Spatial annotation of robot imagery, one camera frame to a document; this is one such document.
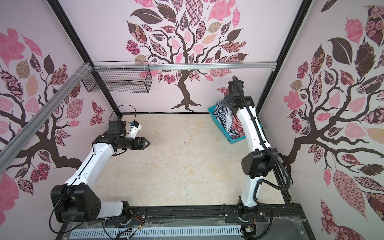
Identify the black corner frame post left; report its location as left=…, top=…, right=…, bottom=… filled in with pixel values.
left=47, top=0, right=123, bottom=120

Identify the black corner frame post right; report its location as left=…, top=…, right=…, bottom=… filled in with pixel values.
left=256, top=0, right=313, bottom=114

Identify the red white striped tank top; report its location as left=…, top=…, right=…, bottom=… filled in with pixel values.
left=228, top=113, right=245, bottom=140

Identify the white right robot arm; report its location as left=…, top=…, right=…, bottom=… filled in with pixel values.
left=223, top=76, right=280, bottom=208

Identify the blue white striped tank top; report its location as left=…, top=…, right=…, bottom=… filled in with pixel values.
left=213, top=101, right=232, bottom=132

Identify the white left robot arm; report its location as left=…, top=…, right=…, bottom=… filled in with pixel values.
left=51, top=121, right=151, bottom=223

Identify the black wire mesh basket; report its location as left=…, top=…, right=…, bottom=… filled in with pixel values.
left=82, top=60, right=153, bottom=94

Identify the aluminium rail back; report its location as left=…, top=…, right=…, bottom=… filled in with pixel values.
left=93, top=62, right=277, bottom=71

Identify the black corrugated cable conduit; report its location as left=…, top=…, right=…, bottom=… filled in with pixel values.
left=232, top=76, right=292, bottom=240

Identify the aluminium rail left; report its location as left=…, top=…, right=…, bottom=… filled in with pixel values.
left=1, top=63, right=92, bottom=172

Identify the teal plastic basket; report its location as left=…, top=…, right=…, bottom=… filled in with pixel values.
left=208, top=101, right=246, bottom=144

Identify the white slotted cable duct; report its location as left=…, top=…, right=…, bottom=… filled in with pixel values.
left=67, top=226, right=243, bottom=240

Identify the black corner frame post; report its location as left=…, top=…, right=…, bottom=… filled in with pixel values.
left=47, top=0, right=123, bottom=120
left=256, top=0, right=313, bottom=114

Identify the aluminium rail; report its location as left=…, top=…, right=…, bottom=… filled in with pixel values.
left=1, top=63, right=92, bottom=172
left=93, top=62, right=277, bottom=71

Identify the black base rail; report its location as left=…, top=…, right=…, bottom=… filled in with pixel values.
left=101, top=203, right=301, bottom=226

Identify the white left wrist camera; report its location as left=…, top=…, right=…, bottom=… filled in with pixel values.
left=128, top=121, right=142, bottom=139

